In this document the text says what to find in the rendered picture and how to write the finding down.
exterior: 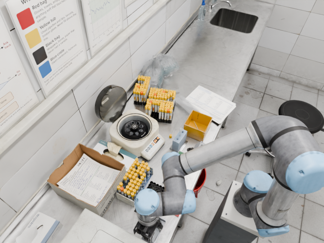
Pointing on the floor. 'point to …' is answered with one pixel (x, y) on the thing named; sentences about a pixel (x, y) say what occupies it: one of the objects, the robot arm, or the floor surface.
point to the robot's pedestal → (226, 229)
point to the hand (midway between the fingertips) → (151, 227)
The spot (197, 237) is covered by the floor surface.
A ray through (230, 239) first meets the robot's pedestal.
